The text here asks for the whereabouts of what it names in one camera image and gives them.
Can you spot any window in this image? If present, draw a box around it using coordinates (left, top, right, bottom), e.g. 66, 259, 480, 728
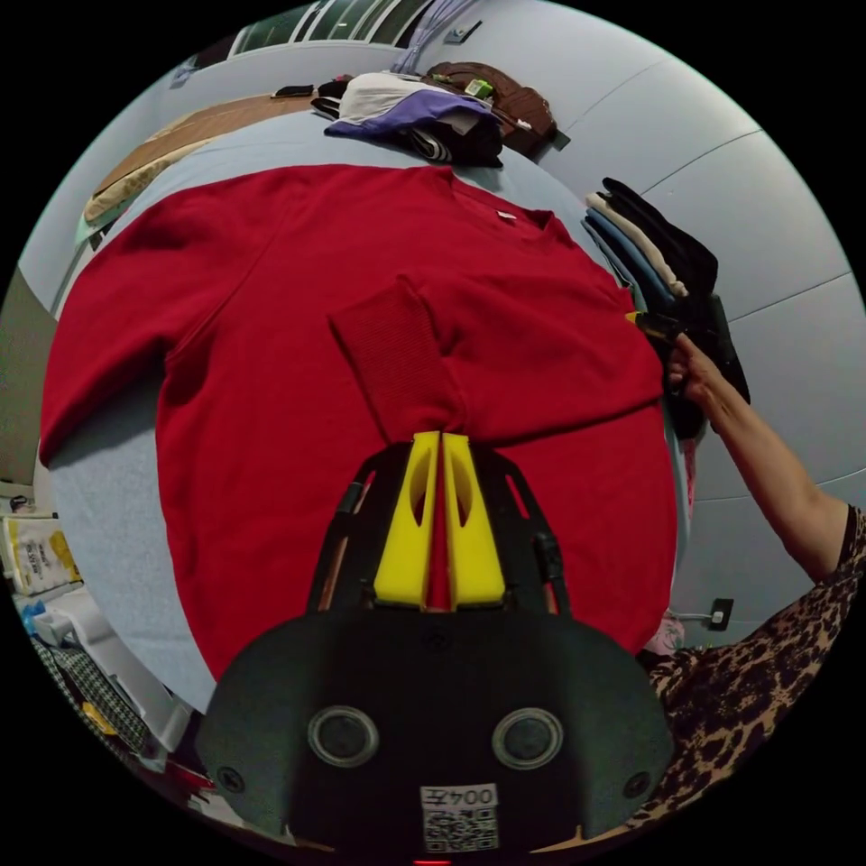
228, 0, 436, 58

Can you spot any person's right forearm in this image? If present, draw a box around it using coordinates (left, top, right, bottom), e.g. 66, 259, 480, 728
703, 375, 851, 585

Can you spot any stack of folded clothes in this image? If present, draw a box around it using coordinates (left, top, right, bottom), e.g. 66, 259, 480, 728
580, 177, 720, 307

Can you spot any person's right hand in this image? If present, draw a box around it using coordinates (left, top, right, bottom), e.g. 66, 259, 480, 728
665, 333, 723, 409

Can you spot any purple curtain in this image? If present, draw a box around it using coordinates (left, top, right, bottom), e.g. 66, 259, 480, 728
391, 5, 449, 74

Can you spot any pile of clothes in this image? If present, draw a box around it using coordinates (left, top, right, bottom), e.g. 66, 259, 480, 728
310, 70, 506, 170

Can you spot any white bag with yellow print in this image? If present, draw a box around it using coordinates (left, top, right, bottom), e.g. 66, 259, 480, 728
2, 515, 84, 598

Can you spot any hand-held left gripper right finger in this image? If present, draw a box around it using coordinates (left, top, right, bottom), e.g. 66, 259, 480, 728
442, 431, 506, 607

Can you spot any red sweatshirt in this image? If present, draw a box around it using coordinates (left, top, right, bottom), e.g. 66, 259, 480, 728
38, 164, 680, 682

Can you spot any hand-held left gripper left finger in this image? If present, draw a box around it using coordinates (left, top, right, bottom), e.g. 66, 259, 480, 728
373, 431, 442, 607

